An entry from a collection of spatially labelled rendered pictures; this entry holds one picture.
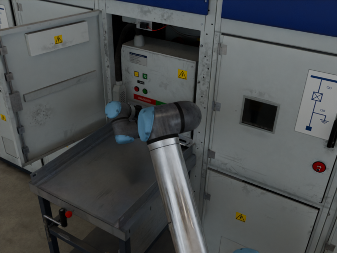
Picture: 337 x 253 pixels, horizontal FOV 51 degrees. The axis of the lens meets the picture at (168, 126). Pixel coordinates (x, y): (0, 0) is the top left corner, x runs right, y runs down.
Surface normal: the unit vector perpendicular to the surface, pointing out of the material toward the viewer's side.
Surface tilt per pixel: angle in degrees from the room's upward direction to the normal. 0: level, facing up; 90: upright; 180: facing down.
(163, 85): 90
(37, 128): 90
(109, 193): 0
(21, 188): 0
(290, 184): 90
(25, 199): 0
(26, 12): 90
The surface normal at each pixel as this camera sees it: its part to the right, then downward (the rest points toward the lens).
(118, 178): 0.02, -0.85
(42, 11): -0.51, 0.43
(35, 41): 0.75, 0.36
